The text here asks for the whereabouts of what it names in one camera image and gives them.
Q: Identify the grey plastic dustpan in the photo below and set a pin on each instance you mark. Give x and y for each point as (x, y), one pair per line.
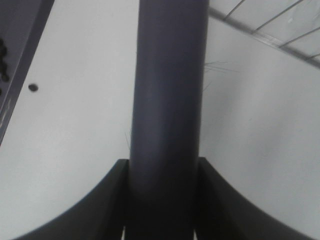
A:
(21, 26)

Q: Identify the chrome wire dish rack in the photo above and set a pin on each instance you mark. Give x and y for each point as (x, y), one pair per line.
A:
(291, 26)

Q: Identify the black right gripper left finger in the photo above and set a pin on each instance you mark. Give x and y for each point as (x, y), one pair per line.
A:
(100, 215)

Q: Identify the pile of coffee beans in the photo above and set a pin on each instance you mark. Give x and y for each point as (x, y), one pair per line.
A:
(4, 77)

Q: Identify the stray coffee bean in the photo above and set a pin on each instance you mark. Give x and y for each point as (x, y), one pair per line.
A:
(33, 87)

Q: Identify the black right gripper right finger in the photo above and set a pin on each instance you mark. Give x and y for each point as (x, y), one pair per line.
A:
(237, 207)

